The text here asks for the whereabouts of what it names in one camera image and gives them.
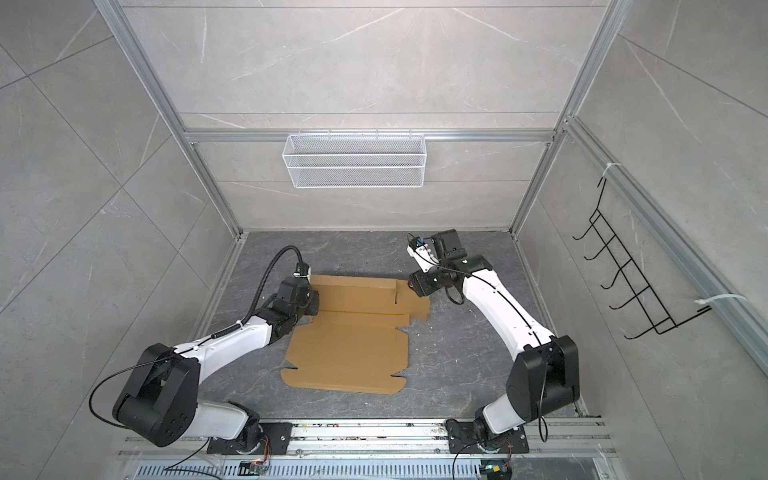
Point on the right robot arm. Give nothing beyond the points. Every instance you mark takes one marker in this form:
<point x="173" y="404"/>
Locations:
<point x="545" y="373"/>

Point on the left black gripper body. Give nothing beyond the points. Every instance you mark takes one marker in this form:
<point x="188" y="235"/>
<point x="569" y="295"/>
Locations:
<point x="312" y="305"/>

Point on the aluminium mounting rail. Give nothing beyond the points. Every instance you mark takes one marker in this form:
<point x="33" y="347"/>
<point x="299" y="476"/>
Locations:
<point x="582" y="437"/>

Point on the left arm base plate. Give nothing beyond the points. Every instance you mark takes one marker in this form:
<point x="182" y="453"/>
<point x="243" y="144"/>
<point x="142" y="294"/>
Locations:
<point x="254" y="439"/>

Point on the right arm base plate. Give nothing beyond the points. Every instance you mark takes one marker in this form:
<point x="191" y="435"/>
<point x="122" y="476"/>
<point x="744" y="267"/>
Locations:
<point x="475" y="438"/>

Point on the black wire hook rack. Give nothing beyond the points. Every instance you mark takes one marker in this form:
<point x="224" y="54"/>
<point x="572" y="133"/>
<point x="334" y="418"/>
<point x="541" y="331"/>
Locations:
<point x="627" y="269"/>

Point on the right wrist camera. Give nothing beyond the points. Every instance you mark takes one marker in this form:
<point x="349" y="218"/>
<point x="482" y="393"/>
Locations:
<point x="420" y="252"/>

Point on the white cable tie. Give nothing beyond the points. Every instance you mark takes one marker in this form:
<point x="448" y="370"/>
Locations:
<point x="719" y="297"/>

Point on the brown cardboard box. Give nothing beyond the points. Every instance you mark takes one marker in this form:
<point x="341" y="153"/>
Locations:
<point x="355" y="343"/>

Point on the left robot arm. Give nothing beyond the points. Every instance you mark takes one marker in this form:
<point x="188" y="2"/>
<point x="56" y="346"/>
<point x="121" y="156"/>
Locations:
<point x="160" y="400"/>

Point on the white wire mesh basket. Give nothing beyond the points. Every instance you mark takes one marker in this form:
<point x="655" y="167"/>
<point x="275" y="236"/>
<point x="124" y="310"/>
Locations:
<point x="355" y="160"/>

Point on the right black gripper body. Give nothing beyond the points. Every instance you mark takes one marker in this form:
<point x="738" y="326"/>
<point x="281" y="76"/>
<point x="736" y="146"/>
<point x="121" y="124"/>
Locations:
<point x="431" y="282"/>

